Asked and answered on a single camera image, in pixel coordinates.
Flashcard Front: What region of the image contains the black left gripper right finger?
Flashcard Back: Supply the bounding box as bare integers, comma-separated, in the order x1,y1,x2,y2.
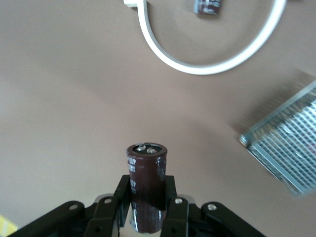
160,175,267,237

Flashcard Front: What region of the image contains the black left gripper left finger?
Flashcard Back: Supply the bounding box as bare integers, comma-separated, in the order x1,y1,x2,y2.
14,174,131,237

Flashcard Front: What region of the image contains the dark brown cylindrical capacitor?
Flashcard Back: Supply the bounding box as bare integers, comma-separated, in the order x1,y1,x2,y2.
125,142,169,234
193,0,221,15

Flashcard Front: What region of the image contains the white curved plastic arc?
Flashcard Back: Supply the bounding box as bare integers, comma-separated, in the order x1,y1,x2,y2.
123,0,287,76

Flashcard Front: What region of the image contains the metal mesh power supply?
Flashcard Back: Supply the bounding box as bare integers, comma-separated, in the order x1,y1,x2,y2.
239,80,316,197

